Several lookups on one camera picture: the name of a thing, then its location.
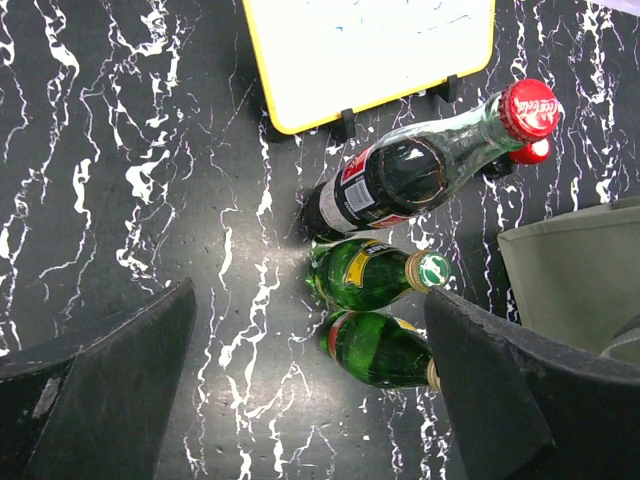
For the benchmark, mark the red emergency stop button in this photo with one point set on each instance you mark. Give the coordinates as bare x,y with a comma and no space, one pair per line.
530,154

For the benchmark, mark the coca-cola glass bottle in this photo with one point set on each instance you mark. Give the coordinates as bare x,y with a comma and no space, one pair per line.
415,168

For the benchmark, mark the green perrier bottle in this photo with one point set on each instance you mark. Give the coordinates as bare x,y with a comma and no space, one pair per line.
363,274

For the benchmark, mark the green canvas bag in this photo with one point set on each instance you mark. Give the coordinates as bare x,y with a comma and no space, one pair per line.
575,277

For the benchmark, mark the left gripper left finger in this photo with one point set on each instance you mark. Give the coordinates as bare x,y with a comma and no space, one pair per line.
94,403

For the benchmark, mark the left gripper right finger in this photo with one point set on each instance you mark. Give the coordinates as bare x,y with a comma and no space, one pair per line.
524,406

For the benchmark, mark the yellow framed whiteboard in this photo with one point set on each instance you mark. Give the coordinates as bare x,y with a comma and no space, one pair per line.
317,59

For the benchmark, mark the green glass bottle red label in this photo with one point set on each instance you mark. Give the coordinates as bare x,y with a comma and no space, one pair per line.
379,350

